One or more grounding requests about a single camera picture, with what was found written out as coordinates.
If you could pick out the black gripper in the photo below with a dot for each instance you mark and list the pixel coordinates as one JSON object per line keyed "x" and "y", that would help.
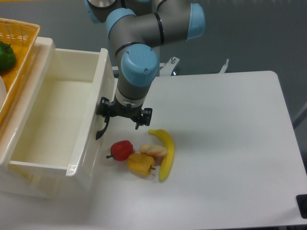
{"x": 108, "y": 109}

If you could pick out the black top drawer handle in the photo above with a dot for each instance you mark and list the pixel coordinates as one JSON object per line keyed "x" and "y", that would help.
{"x": 100, "y": 133}

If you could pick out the white top drawer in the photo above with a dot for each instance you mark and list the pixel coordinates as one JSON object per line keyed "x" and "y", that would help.
{"x": 58, "y": 140}

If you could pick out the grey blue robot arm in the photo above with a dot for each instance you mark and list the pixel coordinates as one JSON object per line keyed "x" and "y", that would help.
{"x": 135, "y": 28}

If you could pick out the white drawer cabinet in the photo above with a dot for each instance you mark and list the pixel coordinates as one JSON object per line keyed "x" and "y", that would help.
{"x": 15, "y": 176}

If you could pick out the red bell pepper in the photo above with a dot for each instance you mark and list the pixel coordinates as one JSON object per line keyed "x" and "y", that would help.
{"x": 121, "y": 150}

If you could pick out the beige bread roll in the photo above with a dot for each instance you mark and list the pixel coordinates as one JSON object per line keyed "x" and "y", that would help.
{"x": 152, "y": 150}

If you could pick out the yellow bell pepper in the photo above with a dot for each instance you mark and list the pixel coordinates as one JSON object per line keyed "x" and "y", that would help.
{"x": 141, "y": 164}

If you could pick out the yellow banana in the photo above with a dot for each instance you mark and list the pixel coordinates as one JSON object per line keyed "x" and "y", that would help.
{"x": 168, "y": 159}

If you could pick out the white plate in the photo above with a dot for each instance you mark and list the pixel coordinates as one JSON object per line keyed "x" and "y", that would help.
{"x": 3, "y": 92}

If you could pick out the yellow woven basket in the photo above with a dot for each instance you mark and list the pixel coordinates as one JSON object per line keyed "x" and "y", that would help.
{"x": 21, "y": 36}

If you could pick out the green bell pepper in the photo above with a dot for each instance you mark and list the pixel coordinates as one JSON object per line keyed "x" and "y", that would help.
{"x": 7, "y": 57}

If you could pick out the black corner object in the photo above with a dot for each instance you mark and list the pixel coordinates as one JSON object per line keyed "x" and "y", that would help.
{"x": 302, "y": 205}

